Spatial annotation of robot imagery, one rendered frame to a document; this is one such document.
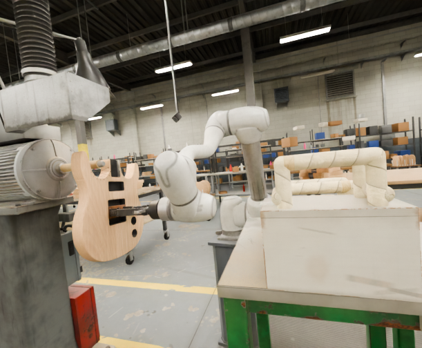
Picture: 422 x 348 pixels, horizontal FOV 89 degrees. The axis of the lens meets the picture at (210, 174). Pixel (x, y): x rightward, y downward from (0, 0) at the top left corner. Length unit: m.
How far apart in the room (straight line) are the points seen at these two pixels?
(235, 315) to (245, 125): 0.81
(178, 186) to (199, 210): 0.13
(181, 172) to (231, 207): 0.81
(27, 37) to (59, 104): 0.29
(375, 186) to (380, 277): 0.17
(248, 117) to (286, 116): 10.76
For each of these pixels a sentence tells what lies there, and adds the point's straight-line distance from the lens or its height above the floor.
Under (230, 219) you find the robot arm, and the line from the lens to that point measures 1.43.
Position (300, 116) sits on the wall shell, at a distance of 11.88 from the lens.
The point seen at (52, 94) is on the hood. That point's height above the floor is 1.47.
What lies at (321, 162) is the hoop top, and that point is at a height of 1.19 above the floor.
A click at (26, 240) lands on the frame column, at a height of 0.97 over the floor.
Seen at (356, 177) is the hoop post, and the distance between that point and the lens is 0.58.
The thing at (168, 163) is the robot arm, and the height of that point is 1.22.
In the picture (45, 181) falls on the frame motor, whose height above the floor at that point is 1.20.
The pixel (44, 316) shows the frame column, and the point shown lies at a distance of 1.34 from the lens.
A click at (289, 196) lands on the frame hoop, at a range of 0.48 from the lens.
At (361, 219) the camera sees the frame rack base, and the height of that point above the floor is 1.08.
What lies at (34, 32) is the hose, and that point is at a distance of 1.05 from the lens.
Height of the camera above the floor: 1.21
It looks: 3 degrees down
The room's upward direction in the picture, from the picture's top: 6 degrees counter-clockwise
